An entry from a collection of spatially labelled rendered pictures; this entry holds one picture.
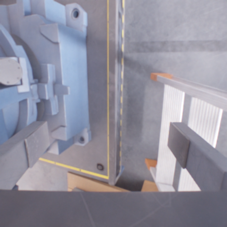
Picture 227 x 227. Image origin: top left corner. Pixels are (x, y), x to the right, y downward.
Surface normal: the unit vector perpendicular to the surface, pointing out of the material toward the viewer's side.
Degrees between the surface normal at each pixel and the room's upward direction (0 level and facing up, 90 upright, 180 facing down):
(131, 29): 0
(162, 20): 0
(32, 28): 0
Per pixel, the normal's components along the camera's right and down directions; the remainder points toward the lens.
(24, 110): -0.37, 0.26
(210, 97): -1.00, 0.01
